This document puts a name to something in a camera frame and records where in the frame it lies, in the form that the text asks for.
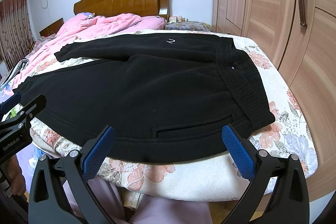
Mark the black pants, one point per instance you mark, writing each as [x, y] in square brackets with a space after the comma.
[167, 96]

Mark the brown wooden headboard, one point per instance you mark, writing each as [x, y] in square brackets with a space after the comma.
[115, 7]

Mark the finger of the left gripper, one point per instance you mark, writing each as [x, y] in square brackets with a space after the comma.
[10, 103]
[34, 107]

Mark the brown wooden side cabinet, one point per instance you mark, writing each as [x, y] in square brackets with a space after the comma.
[53, 28]

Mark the nightstand with floral cover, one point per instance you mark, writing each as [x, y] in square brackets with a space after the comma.
[188, 26]

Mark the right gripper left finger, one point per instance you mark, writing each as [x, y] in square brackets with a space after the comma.
[48, 202]

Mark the person's left hand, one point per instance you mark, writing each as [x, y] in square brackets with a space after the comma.
[18, 185]

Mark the pink quilt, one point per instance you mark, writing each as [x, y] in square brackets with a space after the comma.
[83, 27]

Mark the dark red patterned curtain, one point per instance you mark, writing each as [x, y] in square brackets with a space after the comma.
[16, 34]

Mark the light wooden wardrobe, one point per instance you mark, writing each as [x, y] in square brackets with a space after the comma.
[298, 37]

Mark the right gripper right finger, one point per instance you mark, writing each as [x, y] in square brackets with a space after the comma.
[289, 202]

